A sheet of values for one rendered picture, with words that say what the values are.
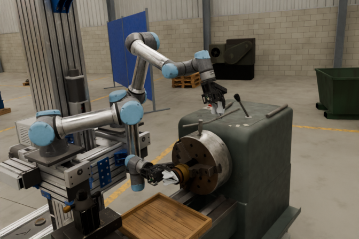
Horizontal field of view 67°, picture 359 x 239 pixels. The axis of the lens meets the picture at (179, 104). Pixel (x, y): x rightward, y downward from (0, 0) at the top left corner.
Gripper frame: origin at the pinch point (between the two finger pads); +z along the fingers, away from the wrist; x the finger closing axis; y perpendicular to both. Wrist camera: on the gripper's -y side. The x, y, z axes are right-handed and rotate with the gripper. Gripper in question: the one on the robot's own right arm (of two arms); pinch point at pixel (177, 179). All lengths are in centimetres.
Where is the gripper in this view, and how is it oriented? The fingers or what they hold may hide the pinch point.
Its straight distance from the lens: 131.9
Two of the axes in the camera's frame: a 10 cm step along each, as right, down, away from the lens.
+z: 7.1, 1.3, -6.9
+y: -7.0, 2.2, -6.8
